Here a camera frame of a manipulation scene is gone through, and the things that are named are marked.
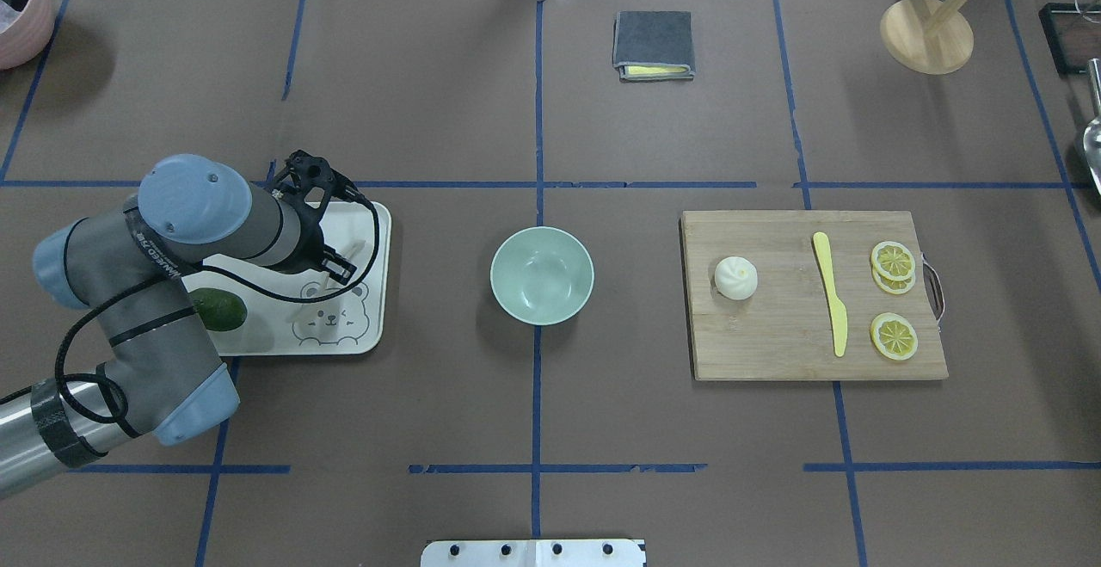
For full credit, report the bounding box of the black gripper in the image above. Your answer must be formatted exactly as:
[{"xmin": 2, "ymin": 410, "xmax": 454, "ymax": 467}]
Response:
[{"xmin": 273, "ymin": 151, "xmax": 357, "ymax": 276}]

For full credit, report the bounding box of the white ceramic spoon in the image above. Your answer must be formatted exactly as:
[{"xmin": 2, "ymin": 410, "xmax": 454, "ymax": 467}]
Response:
[{"xmin": 320, "ymin": 240, "xmax": 366, "ymax": 290}]

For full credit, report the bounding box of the white steamed bun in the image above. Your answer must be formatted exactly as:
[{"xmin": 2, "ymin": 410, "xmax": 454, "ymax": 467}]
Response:
[{"xmin": 713, "ymin": 255, "xmax": 759, "ymax": 301}]

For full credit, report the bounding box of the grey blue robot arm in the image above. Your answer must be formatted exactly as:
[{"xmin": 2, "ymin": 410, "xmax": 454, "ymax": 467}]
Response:
[{"xmin": 3, "ymin": 151, "xmax": 375, "ymax": 499}]

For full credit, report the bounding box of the mint green bowl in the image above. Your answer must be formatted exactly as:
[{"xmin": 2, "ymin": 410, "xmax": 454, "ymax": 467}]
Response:
[{"xmin": 490, "ymin": 226, "xmax": 595, "ymax": 325}]

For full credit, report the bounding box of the pink ice bowl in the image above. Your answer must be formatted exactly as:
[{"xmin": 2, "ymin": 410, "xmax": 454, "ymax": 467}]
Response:
[{"xmin": 1, "ymin": 0, "xmax": 56, "ymax": 70}]

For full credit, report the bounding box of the white bear serving tray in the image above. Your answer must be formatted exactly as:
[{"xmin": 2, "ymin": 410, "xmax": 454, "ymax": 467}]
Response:
[{"xmin": 182, "ymin": 201, "xmax": 391, "ymax": 356}]

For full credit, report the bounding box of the grey yellow folded cloth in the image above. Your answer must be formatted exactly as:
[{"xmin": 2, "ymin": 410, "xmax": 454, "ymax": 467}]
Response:
[{"xmin": 611, "ymin": 11, "xmax": 696, "ymax": 81}]

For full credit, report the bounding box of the bamboo cutting board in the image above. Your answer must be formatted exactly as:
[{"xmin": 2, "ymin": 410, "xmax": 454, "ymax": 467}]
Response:
[{"xmin": 680, "ymin": 210, "xmax": 949, "ymax": 380}]

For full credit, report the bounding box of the yellow plastic knife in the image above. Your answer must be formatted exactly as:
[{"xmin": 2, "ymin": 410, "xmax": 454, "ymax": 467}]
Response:
[{"xmin": 811, "ymin": 231, "xmax": 849, "ymax": 358}]

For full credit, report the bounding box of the upper lemon slice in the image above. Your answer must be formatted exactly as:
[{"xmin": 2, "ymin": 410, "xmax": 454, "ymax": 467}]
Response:
[{"xmin": 870, "ymin": 241, "xmax": 917, "ymax": 282}]

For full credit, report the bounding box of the hidden middle lemon slice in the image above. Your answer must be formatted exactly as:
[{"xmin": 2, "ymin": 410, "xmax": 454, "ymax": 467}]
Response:
[{"xmin": 872, "ymin": 270, "xmax": 916, "ymax": 295}]

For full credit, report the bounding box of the lower lemon slice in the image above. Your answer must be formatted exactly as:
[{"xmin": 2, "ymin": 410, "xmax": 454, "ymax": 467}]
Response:
[{"xmin": 869, "ymin": 312, "xmax": 919, "ymax": 362}]

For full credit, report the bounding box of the wooden mug tree stand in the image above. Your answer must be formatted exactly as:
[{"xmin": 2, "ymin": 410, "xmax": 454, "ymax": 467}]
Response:
[{"xmin": 877, "ymin": 0, "xmax": 975, "ymax": 76}]

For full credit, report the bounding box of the dark framed tray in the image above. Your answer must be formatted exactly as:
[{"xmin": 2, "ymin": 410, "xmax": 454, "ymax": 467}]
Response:
[{"xmin": 1038, "ymin": 3, "xmax": 1100, "ymax": 76}]

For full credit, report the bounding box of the steel scoop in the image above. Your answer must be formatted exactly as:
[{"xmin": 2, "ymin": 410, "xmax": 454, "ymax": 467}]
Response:
[{"xmin": 1081, "ymin": 58, "xmax": 1100, "ymax": 194}]

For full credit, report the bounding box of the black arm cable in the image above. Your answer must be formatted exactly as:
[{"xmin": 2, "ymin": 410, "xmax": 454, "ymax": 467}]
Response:
[{"xmin": 54, "ymin": 173, "xmax": 381, "ymax": 426}]

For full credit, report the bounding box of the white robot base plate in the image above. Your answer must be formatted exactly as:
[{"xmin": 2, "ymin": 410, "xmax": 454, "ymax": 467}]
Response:
[{"xmin": 419, "ymin": 539, "xmax": 648, "ymax": 566}]

